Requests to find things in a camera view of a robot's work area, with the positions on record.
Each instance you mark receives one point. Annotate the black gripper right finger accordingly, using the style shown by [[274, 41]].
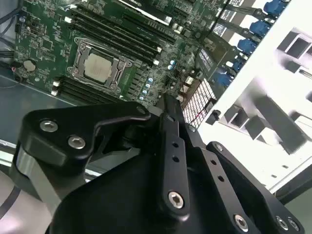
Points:
[[219, 170]]

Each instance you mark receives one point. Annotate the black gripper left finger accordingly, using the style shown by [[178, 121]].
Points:
[[61, 126]]

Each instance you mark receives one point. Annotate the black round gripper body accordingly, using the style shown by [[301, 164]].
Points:
[[117, 200]]

